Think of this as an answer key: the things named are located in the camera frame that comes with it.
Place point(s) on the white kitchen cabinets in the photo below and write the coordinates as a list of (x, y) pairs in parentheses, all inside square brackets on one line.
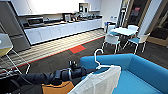
[(60, 31), (20, 6)]

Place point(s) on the yellow and white high stool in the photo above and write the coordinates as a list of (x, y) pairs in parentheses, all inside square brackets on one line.
[(5, 41)]

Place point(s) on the grey microwave oven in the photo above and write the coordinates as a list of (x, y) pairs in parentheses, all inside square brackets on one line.
[(35, 21)]

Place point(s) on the white square table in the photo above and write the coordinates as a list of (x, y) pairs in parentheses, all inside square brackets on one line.
[(123, 31)]

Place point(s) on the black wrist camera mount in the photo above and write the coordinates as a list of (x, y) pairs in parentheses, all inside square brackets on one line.
[(72, 63)]

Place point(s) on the large blue sofa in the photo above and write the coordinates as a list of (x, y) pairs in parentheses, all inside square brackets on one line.
[(140, 73)]

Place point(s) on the blue waste bin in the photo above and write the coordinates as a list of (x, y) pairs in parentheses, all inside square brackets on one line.
[(108, 26)]

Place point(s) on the white chair with blue seat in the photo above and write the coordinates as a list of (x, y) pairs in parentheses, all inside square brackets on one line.
[(140, 39), (112, 32)]

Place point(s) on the pale grey hanger with T-shirt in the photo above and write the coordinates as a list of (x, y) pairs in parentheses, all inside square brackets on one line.
[(97, 66)]

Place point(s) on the wooden door with red sign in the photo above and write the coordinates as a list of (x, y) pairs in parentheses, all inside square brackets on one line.
[(136, 11)]

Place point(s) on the white lower kitchen cabinets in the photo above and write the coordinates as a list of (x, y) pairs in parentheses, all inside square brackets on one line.
[(60, 31)]

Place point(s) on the white upper kitchen cabinets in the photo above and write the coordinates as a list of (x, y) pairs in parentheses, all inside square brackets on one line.
[(20, 6)]

